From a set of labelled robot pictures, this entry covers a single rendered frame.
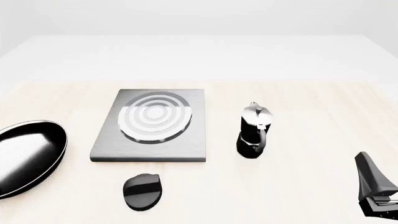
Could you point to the round black stove knob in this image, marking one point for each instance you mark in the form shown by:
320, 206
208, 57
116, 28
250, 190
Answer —
141, 192

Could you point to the black moka pot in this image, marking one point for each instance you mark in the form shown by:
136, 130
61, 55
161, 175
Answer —
250, 137

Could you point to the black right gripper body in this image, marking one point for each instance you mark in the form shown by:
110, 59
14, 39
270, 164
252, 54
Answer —
381, 208

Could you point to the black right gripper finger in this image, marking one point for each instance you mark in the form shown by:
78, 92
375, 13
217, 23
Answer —
371, 177

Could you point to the flat grey stove plate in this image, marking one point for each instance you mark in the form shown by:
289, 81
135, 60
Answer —
155, 140

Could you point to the black frying pan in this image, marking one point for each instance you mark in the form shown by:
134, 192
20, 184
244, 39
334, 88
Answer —
28, 161

